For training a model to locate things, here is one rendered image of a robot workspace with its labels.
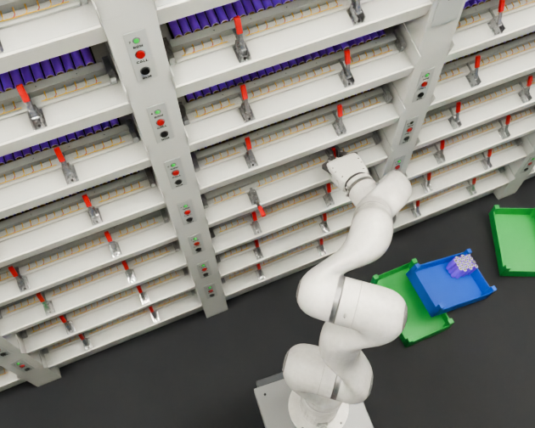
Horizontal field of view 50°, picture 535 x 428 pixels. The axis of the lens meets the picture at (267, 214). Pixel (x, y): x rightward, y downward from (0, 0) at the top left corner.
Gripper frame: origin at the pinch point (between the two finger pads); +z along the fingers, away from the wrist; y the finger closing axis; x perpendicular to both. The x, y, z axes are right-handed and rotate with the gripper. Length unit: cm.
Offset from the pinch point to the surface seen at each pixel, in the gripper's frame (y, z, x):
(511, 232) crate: 84, 0, -85
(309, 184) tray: -9.1, -1.9, -8.3
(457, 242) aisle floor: 60, 5, -84
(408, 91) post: 18.2, -9.8, 21.3
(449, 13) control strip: 23, -16, 45
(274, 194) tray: -20.3, -0.9, -7.6
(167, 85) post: -44, -17, 51
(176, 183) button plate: -48, -10, 19
